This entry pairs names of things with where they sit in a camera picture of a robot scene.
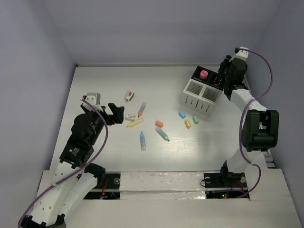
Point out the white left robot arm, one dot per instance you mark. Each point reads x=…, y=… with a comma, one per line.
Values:
x=76, y=174

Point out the white front platform board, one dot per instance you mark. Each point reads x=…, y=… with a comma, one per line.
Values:
x=269, y=206

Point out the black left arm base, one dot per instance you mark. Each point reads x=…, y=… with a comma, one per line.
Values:
x=108, y=190

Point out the pink white mini stapler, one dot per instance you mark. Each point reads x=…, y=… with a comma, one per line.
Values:
x=129, y=96

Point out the orange small eraser cap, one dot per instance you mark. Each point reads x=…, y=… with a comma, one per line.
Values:
x=159, y=124

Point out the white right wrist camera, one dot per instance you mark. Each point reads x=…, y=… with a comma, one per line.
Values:
x=241, y=53

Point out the yellow pencil-shaped highlighter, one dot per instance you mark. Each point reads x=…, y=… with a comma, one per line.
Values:
x=135, y=123

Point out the white black desk organizer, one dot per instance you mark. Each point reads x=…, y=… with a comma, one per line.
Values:
x=202, y=96

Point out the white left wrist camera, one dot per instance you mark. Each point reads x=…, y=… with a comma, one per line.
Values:
x=93, y=99

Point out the green small eraser cap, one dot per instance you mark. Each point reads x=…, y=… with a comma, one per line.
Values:
x=195, y=119

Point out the green pencil-shaped highlighter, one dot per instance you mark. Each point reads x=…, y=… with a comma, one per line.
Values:
x=162, y=134

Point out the pink tape roll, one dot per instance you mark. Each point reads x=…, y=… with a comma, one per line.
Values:
x=203, y=75

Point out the white pink eraser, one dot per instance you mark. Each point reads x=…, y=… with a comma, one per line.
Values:
x=130, y=117

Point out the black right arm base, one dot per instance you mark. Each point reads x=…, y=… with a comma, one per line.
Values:
x=224, y=185

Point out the blue small eraser cap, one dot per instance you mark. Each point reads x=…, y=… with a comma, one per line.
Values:
x=182, y=114

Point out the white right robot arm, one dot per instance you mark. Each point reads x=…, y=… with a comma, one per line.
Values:
x=258, y=126

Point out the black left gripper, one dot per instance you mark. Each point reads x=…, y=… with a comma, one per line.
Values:
x=117, y=117

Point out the grey pencil-shaped pen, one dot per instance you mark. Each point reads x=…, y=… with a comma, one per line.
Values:
x=141, y=110

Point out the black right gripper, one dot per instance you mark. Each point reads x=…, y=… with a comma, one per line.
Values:
x=228, y=61

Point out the blue pencil-shaped highlighter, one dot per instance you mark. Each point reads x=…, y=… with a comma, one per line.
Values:
x=142, y=141

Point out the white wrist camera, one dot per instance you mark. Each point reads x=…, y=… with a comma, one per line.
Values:
x=241, y=53
x=93, y=99

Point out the yellow small eraser cap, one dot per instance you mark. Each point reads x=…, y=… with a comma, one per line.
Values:
x=187, y=123

